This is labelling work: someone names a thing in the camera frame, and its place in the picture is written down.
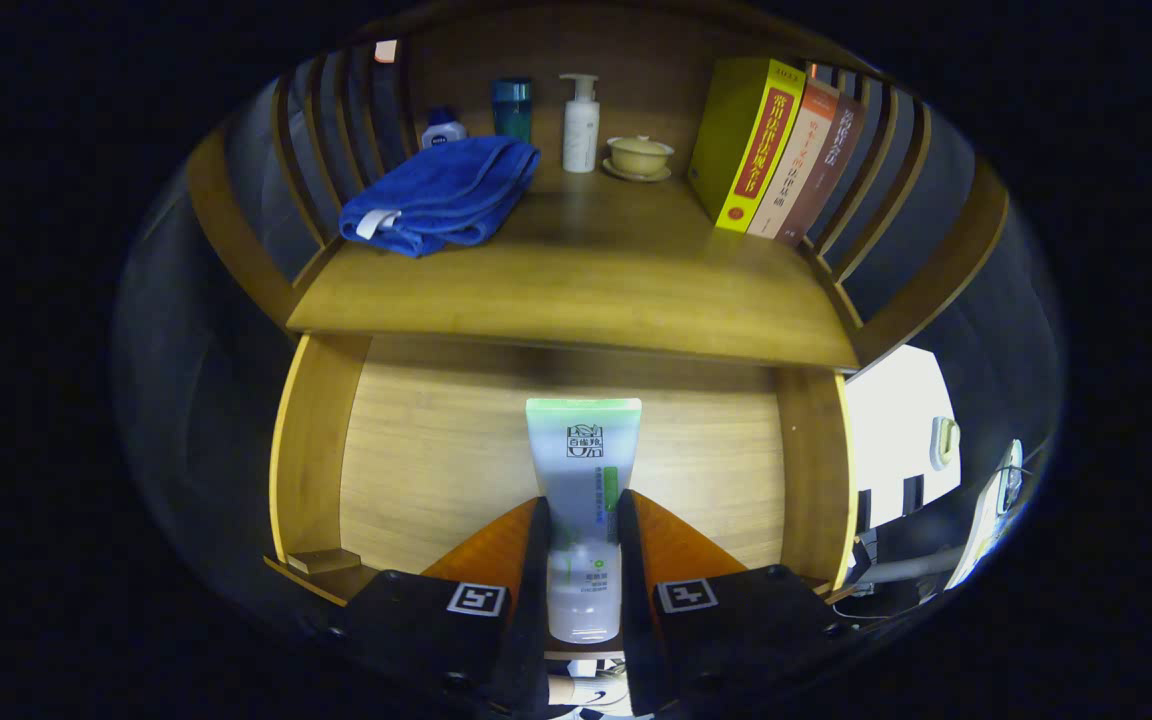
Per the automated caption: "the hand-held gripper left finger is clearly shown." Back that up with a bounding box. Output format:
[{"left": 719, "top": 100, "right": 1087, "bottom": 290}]
[{"left": 311, "top": 495, "right": 552, "bottom": 716}]

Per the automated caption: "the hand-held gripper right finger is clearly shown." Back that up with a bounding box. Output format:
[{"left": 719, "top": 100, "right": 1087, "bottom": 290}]
[{"left": 616, "top": 488, "right": 862, "bottom": 716}]

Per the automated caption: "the white green tube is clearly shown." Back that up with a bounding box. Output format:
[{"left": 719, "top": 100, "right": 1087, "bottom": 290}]
[{"left": 525, "top": 397, "right": 643, "bottom": 644}]

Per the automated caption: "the wooden drawer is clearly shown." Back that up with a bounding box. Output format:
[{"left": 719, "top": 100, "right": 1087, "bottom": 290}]
[{"left": 266, "top": 333, "right": 857, "bottom": 606}]

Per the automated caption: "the wooden countertop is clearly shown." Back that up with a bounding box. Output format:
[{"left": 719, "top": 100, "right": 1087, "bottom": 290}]
[{"left": 286, "top": 165, "right": 862, "bottom": 371}]

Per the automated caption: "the wooden cabinet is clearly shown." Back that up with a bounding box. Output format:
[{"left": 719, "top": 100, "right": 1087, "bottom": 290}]
[{"left": 186, "top": 0, "right": 1012, "bottom": 371}]

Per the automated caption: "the person's white shoe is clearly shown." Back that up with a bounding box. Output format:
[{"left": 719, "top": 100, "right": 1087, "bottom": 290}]
[{"left": 548, "top": 672, "right": 632, "bottom": 716}]

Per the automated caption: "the green tape roll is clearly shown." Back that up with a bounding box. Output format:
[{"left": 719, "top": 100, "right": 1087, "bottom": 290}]
[{"left": 930, "top": 416, "right": 961, "bottom": 471}]

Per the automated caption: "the white desk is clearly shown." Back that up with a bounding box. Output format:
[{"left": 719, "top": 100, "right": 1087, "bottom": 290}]
[{"left": 946, "top": 438, "right": 1027, "bottom": 591}]

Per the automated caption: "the blue towel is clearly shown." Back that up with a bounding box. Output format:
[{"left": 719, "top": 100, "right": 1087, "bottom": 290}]
[{"left": 339, "top": 135, "right": 542, "bottom": 259}]

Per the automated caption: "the yellow-green lidded teacup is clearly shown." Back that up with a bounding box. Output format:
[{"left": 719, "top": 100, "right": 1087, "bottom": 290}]
[{"left": 602, "top": 135, "right": 677, "bottom": 184}]

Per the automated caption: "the beige orange book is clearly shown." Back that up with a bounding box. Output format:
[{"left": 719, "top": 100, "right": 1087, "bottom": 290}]
[{"left": 746, "top": 77, "right": 842, "bottom": 239}]

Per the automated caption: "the brown book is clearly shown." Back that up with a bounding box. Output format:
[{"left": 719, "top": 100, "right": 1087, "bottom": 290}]
[{"left": 776, "top": 95, "right": 867, "bottom": 248}]

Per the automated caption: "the yellow book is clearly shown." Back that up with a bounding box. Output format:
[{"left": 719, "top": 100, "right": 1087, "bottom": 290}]
[{"left": 687, "top": 57, "right": 807, "bottom": 234}]

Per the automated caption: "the white pump bottle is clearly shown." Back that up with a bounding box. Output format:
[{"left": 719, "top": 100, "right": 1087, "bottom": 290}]
[{"left": 559, "top": 73, "right": 601, "bottom": 174}]

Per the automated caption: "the small blue white bottle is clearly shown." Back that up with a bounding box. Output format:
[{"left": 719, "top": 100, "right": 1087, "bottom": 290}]
[{"left": 421, "top": 106, "right": 469, "bottom": 151}]

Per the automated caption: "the teal cylindrical can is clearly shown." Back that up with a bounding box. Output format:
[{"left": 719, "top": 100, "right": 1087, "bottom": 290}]
[{"left": 491, "top": 78, "right": 534, "bottom": 144}]

